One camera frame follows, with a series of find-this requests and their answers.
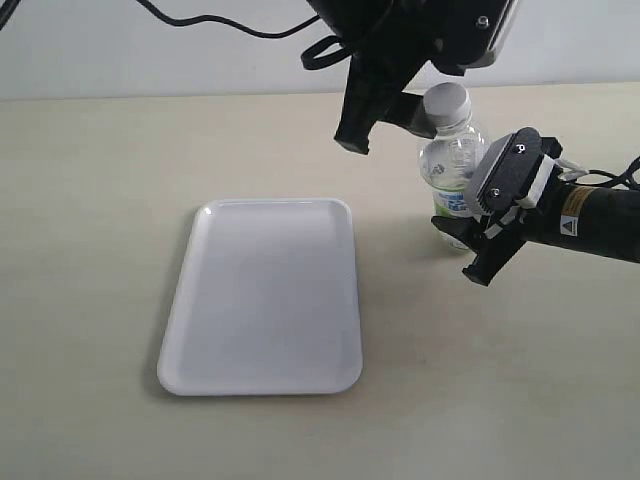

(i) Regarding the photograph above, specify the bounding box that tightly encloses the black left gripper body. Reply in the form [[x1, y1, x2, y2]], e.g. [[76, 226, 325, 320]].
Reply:
[[319, 1, 438, 91]]

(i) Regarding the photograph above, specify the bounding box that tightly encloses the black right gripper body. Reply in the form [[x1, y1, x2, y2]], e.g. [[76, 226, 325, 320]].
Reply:
[[472, 137, 569, 261]]

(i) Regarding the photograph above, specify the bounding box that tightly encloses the white bottle cap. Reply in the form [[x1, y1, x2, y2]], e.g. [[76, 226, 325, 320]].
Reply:
[[423, 82, 471, 128]]

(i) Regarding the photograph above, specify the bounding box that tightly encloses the clear plastic drink bottle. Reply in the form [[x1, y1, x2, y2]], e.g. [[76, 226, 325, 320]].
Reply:
[[417, 113, 491, 219]]

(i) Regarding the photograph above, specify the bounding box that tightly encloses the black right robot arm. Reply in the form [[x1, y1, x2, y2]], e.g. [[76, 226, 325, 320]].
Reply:
[[431, 127, 639, 286]]

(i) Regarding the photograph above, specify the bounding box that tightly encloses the white rectangular plastic tray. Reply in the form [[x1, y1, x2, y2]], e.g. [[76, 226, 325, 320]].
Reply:
[[156, 198, 363, 397]]

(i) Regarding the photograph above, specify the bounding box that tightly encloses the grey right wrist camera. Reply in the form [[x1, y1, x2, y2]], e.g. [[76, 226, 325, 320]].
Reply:
[[464, 127, 543, 216]]

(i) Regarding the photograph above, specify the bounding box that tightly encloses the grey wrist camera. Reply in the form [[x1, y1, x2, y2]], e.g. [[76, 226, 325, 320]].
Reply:
[[464, 127, 543, 216], [431, 0, 520, 76]]

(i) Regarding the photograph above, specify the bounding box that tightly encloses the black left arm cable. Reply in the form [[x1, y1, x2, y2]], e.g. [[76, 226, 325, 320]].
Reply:
[[0, 0, 351, 71]]

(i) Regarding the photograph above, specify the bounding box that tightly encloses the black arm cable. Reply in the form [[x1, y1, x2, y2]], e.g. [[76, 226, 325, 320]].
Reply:
[[0, 0, 351, 71], [557, 155, 640, 191]]

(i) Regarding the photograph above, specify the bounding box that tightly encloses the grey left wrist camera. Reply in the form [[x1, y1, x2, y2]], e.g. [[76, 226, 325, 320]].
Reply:
[[431, 0, 520, 76]]

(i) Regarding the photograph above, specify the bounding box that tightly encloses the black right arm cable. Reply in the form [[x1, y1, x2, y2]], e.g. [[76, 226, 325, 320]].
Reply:
[[557, 155, 640, 191]]

